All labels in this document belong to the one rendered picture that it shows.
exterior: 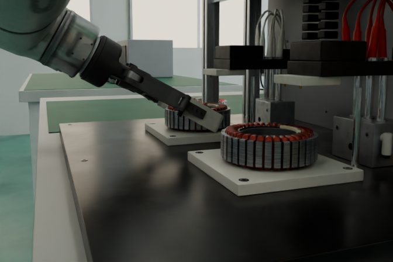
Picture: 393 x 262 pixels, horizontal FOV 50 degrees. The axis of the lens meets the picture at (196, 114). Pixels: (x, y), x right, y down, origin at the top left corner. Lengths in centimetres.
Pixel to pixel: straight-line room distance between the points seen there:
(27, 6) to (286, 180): 32
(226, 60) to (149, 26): 461
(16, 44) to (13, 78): 455
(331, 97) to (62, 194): 51
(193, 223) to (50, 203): 19
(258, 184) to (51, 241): 19
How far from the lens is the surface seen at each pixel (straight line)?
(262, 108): 76
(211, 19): 92
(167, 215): 37
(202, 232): 33
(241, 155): 45
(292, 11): 92
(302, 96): 88
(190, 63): 545
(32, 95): 200
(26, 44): 61
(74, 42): 62
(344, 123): 58
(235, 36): 569
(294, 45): 53
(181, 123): 67
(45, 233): 41
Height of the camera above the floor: 90
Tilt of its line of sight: 8 degrees down
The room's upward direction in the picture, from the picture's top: straight up
